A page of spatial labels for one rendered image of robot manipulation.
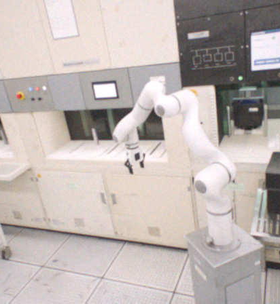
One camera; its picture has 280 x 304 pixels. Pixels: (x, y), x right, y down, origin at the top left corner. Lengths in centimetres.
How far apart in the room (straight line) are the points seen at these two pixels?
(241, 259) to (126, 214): 134
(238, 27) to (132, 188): 141
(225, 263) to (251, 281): 22
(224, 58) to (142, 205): 132
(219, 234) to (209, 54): 107
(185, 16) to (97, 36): 62
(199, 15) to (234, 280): 146
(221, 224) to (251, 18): 114
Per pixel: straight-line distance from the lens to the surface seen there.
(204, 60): 212
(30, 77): 276
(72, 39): 248
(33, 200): 335
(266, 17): 206
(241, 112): 271
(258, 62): 208
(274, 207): 195
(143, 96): 166
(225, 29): 208
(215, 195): 150
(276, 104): 306
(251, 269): 180
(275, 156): 203
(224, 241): 171
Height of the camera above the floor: 186
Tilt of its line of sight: 22 degrees down
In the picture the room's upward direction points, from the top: 10 degrees counter-clockwise
